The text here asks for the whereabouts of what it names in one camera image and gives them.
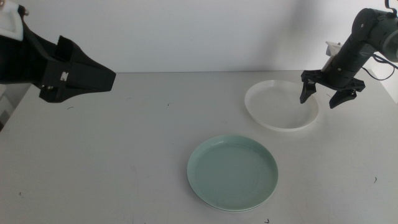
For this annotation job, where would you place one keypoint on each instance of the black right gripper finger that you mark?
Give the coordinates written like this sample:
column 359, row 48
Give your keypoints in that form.
column 307, row 91
column 340, row 99

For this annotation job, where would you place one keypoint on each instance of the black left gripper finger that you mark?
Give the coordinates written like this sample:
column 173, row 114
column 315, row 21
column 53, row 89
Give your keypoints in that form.
column 81, row 63
column 84, row 85

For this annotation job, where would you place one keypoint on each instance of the white shallow bowl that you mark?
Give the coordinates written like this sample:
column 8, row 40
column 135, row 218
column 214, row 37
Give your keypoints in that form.
column 276, row 109

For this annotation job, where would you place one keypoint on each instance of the pale green shallow bowl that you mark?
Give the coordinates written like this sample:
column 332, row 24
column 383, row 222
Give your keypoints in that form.
column 233, row 172

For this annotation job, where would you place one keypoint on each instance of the grey shallow bowl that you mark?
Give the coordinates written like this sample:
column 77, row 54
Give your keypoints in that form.
column 233, row 212

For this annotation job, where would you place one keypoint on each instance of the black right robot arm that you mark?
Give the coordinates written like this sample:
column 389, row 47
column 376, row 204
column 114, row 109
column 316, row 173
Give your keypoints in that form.
column 376, row 28

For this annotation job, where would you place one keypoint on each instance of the white side furniture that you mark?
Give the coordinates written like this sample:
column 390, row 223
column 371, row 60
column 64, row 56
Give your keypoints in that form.
column 4, row 107

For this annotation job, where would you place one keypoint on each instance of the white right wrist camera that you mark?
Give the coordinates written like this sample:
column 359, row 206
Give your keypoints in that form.
column 331, row 54

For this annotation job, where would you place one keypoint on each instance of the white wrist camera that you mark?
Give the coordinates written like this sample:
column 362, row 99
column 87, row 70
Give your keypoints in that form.
column 331, row 54
column 11, row 18

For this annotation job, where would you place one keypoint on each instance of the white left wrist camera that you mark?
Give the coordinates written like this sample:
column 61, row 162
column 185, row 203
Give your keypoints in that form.
column 11, row 18

